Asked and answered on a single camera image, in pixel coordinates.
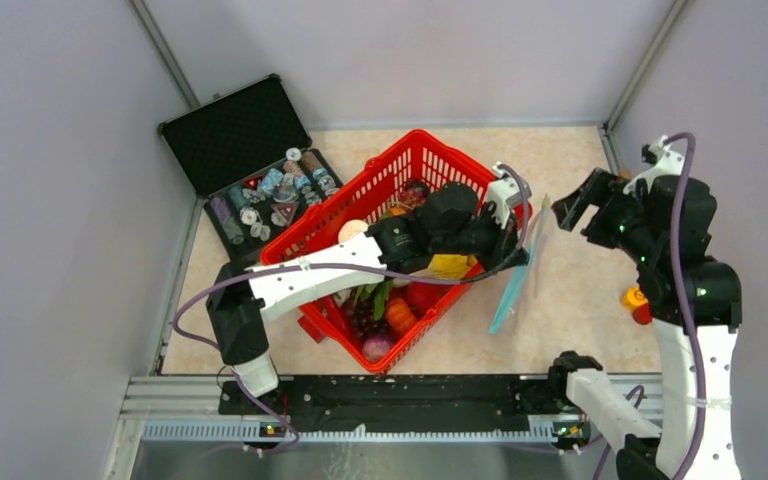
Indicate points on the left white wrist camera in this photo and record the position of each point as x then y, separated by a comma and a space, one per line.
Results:
510, 194

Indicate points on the red chili pepper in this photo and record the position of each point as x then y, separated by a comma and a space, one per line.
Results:
337, 321

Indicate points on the green leafy vegetable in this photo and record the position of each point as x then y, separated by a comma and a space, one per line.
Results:
373, 298

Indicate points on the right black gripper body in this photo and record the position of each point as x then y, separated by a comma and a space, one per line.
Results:
616, 222

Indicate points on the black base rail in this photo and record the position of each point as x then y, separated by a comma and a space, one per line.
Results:
460, 403

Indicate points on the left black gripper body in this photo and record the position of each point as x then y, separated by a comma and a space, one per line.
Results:
487, 240

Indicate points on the dark purple grape bunch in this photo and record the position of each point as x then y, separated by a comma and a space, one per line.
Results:
361, 319

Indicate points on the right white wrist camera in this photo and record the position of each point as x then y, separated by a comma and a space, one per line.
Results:
663, 160

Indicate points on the small orange pumpkin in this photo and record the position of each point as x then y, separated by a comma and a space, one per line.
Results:
400, 316

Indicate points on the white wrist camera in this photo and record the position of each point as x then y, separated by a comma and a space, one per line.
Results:
510, 194
663, 160

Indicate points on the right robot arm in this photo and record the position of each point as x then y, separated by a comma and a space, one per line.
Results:
695, 303

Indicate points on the white brown mushroom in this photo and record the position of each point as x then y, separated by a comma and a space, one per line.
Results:
352, 229

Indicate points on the clear zip top bag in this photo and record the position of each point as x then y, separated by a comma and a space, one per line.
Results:
510, 301

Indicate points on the purple red onion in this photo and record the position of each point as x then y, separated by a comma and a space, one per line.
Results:
377, 346

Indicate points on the black poker chip case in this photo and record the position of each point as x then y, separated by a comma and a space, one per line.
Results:
252, 163

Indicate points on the red grape bunch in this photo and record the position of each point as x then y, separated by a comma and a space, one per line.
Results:
413, 194

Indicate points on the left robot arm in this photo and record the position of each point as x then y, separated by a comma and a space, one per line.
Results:
451, 221

